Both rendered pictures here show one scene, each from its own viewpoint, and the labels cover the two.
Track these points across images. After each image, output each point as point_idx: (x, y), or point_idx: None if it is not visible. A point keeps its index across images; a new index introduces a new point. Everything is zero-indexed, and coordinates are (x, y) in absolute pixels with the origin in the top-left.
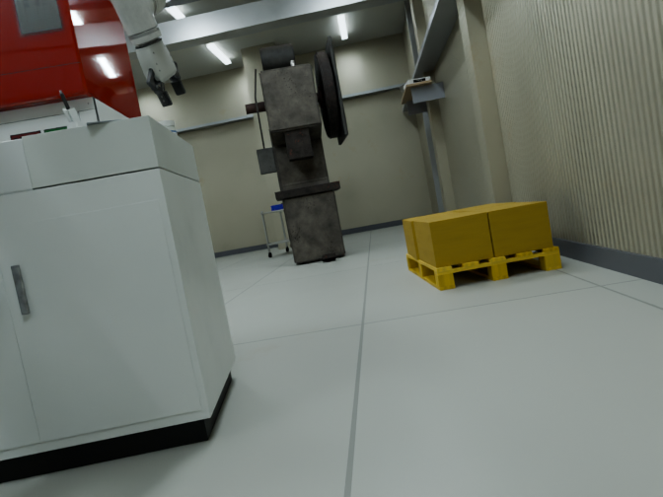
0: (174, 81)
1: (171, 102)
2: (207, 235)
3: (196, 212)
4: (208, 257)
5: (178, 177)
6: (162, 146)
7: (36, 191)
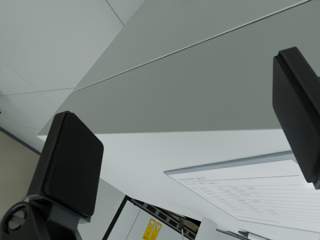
0: (72, 215)
1: (302, 56)
2: (122, 35)
3: (132, 42)
4: (150, 8)
5: (169, 50)
6: (230, 67)
7: None
